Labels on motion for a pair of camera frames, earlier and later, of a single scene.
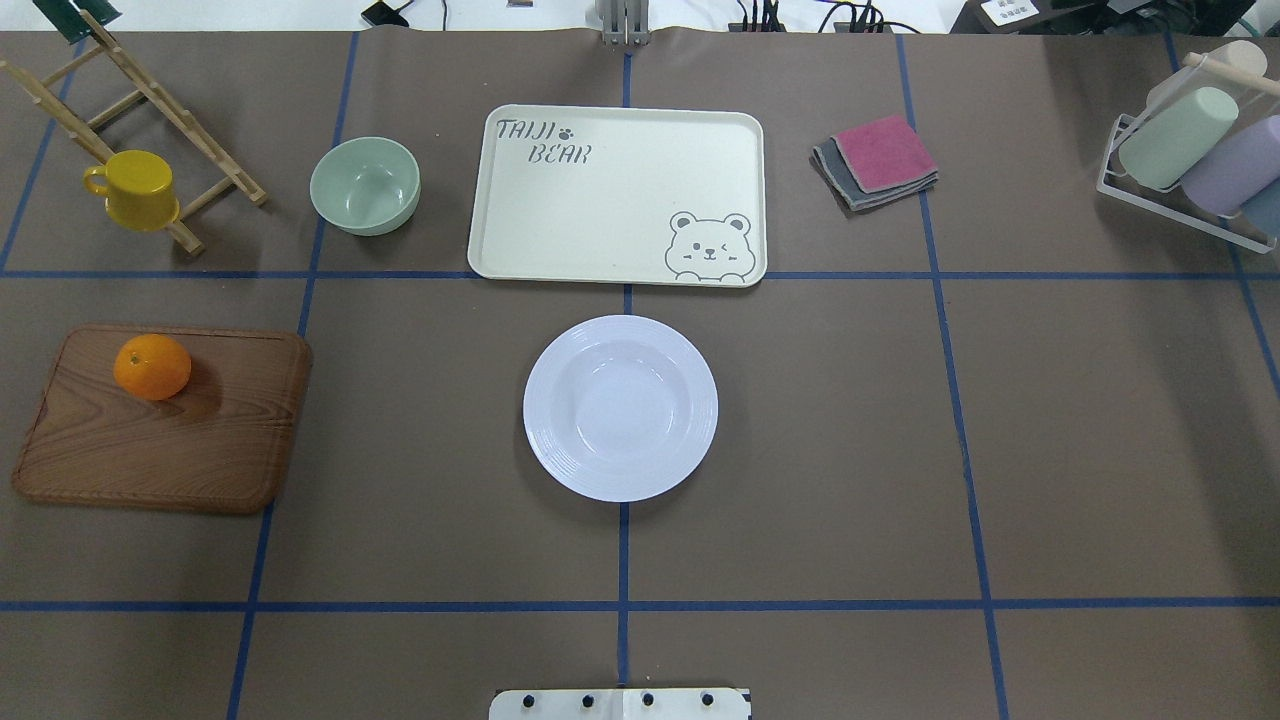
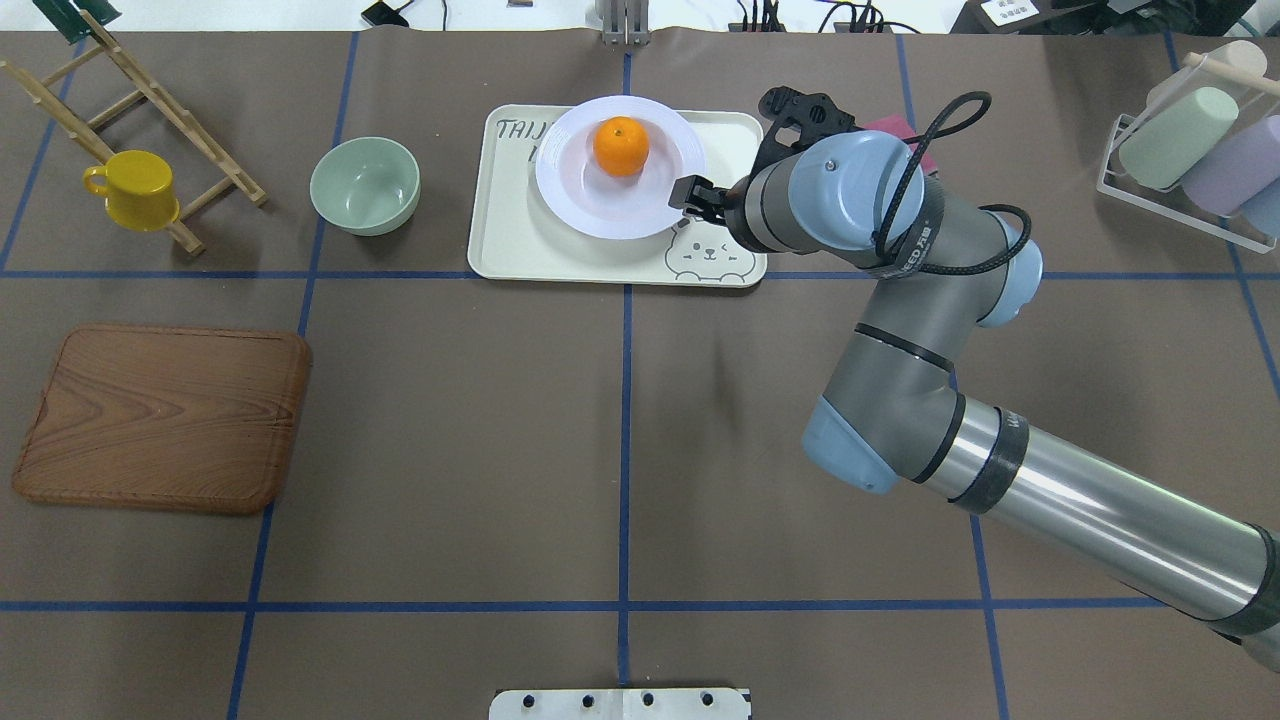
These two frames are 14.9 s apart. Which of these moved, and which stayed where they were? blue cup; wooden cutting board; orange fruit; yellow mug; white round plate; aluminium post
Moved: orange fruit; white round plate
Stayed: yellow mug; blue cup; aluminium post; wooden cutting board
